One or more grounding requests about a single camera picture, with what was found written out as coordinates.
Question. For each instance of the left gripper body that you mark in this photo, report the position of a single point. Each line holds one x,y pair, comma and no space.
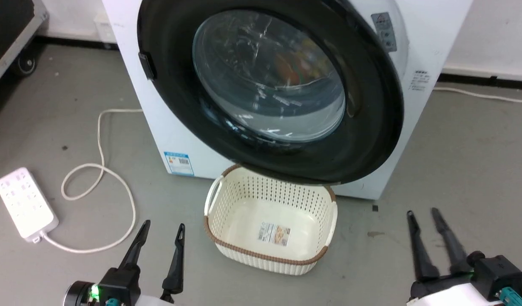
118,287

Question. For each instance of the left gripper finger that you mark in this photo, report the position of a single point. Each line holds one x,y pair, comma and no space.
135,250
176,263

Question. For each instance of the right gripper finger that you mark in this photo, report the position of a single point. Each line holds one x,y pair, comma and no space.
420,250
452,246

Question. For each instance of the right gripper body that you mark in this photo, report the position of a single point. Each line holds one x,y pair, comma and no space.
495,276

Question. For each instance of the white front-load washing machine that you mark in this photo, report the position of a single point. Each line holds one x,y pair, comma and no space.
159,123

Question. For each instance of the black round washing machine door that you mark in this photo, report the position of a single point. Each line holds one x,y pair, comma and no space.
371,127

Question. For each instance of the grey door hinge plate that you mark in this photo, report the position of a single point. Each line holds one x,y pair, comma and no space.
385,32

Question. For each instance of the white laundry basket brown trim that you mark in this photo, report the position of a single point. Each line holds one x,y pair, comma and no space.
244,212

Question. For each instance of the blue energy label sticker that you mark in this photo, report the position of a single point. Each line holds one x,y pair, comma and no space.
179,163

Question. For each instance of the paper label inside basket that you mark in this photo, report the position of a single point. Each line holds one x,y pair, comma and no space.
273,234

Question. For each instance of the white power strip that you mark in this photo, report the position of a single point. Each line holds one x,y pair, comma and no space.
25,204

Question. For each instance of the black text warning sticker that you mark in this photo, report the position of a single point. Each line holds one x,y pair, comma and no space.
419,80

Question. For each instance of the black caster wheel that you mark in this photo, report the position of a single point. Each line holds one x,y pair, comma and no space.
25,63

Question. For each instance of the black flight case cart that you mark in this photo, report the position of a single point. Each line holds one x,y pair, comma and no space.
6,25

